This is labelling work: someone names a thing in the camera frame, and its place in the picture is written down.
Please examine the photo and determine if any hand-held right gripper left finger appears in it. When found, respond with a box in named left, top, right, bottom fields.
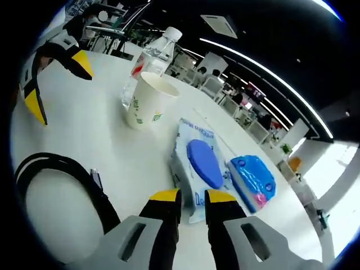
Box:
left=67, top=188, right=182, bottom=270

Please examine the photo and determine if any open laptop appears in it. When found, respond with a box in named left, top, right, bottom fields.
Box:
left=85, top=13, right=127, bottom=35

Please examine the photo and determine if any long curved ceiling light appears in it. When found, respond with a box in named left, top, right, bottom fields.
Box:
left=317, top=0, right=344, bottom=23

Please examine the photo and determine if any straight ceiling light strip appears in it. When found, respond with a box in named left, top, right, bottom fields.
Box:
left=199, top=38, right=334, bottom=139

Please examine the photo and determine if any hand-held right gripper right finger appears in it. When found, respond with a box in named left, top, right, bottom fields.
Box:
left=204, top=188, right=324, bottom=270

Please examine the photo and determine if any ceiling air conditioner unit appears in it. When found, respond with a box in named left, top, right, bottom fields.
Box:
left=200, top=13, right=239, bottom=39

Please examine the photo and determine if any orange bag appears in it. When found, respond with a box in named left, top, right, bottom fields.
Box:
left=289, top=156, right=302, bottom=173

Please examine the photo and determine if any clear plastic water bottle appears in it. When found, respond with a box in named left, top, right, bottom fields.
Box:
left=120, top=26, right=183, bottom=111

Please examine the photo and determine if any black cable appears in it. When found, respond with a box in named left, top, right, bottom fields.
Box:
left=14, top=152, right=122, bottom=235

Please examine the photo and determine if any row of white office chairs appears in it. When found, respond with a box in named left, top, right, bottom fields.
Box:
left=171, top=64, right=271, bottom=145

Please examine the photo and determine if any hanging television screen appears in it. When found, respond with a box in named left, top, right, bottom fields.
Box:
left=247, top=82, right=267, bottom=101

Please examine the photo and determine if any blue sponge pack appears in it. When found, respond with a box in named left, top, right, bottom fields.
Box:
left=226, top=155, right=277, bottom=214

